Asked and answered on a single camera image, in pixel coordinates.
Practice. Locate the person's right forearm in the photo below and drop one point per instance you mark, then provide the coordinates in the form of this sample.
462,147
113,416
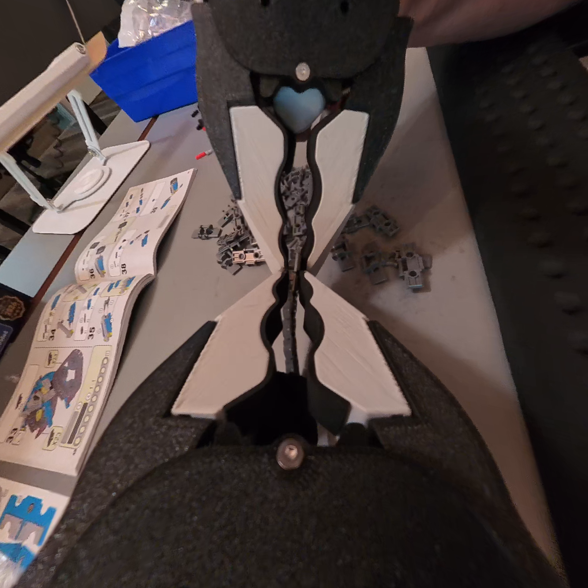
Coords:
482,18

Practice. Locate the pile of small coloured bricks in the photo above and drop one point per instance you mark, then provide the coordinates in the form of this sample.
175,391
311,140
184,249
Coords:
204,155

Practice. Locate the blue sticker sheet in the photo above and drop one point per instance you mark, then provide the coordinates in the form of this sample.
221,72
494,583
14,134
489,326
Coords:
27,514

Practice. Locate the white book stand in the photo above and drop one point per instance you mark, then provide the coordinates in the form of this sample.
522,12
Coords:
92,183

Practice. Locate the grey desk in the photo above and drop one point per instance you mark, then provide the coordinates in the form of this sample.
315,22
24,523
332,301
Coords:
183,298

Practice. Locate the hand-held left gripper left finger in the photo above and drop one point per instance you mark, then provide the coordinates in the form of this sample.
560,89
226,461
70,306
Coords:
225,367

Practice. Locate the blue storage bin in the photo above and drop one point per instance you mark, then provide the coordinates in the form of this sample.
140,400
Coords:
147,78

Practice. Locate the clear plastic bags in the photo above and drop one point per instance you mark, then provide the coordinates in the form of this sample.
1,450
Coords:
151,18

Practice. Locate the pile of grey track links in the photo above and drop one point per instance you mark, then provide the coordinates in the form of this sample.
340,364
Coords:
413,271

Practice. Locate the robot kit box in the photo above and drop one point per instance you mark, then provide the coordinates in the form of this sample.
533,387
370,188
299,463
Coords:
11,317

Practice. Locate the black partition panel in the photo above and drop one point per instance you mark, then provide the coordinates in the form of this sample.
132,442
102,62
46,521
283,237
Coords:
27,36

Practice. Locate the instruction booklet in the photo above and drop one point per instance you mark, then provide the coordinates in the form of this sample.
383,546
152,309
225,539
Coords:
92,367

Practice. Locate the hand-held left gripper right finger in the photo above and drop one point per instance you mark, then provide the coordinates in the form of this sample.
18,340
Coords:
358,367

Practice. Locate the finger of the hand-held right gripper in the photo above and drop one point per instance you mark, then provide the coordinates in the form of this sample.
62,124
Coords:
255,160
340,174

